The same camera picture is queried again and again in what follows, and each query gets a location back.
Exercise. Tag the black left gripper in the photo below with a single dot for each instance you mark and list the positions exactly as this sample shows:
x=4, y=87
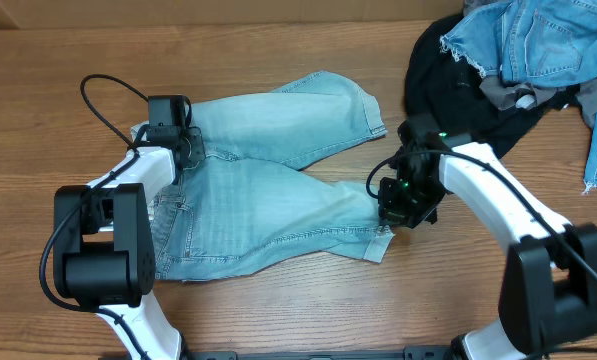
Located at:
x=193, y=148

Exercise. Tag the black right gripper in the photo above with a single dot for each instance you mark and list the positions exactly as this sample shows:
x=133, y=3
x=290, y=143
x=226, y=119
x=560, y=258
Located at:
x=404, y=211

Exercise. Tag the light blue denim shorts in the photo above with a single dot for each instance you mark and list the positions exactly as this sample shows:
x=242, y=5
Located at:
x=250, y=204

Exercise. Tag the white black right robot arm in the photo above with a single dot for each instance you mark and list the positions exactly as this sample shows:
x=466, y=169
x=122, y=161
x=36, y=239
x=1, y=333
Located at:
x=548, y=297

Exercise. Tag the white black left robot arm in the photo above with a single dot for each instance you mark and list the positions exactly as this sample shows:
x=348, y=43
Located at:
x=104, y=255

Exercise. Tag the black garment with patterned lining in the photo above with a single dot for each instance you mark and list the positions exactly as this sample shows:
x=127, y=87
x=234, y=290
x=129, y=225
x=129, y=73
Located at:
x=443, y=94

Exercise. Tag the grey cloth garment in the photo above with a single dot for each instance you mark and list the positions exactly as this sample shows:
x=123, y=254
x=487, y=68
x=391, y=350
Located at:
x=528, y=96

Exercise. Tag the blue frayed denim jeans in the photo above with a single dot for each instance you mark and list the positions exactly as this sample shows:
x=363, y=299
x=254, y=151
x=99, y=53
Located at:
x=536, y=45

